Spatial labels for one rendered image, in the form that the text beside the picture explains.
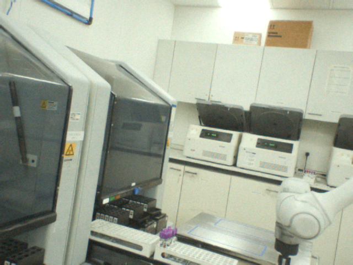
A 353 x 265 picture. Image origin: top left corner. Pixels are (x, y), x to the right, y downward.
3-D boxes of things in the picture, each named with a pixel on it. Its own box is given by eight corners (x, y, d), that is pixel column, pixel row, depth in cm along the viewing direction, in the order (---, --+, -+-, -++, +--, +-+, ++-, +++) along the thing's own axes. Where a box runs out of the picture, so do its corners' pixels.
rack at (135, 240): (82, 239, 144) (84, 224, 144) (96, 233, 153) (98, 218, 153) (148, 260, 133) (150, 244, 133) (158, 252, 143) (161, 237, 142)
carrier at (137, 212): (139, 215, 181) (141, 203, 180) (143, 216, 180) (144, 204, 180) (128, 220, 170) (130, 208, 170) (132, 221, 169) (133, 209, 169)
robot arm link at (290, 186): (271, 215, 126) (275, 226, 113) (278, 173, 125) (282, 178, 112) (304, 222, 124) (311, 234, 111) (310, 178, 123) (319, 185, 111)
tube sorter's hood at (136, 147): (-1, 180, 156) (18, 33, 153) (84, 166, 213) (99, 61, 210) (101, 206, 138) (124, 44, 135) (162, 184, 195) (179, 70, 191)
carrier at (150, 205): (152, 208, 195) (154, 198, 195) (155, 210, 194) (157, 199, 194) (142, 213, 184) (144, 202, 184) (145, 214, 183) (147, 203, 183)
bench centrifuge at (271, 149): (235, 168, 357) (246, 100, 353) (245, 163, 415) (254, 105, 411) (293, 179, 337) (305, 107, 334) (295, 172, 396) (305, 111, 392)
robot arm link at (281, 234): (274, 223, 117) (271, 240, 118) (304, 231, 114) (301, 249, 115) (277, 217, 126) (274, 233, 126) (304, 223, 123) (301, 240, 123)
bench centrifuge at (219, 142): (181, 157, 379) (190, 97, 375) (199, 153, 436) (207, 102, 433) (231, 167, 357) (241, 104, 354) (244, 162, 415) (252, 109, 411)
